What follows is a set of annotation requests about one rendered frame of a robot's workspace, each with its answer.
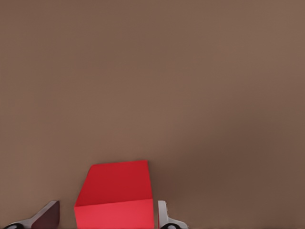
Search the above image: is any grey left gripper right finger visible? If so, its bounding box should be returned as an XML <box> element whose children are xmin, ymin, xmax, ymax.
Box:
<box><xmin>157</xmin><ymin>200</ymin><xmax>188</xmax><ymax>229</ymax></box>

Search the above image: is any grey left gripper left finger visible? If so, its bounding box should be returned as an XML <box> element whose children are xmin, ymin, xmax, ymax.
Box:
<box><xmin>2</xmin><ymin>200</ymin><xmax>61</xmax><ymax>229</ymax></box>

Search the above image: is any red wooden cube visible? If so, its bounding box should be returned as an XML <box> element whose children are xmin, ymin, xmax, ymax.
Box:
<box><xmin>74</xmin><ymin>160</ymin><xmax>154</xmax><ymax>229</ymax></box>

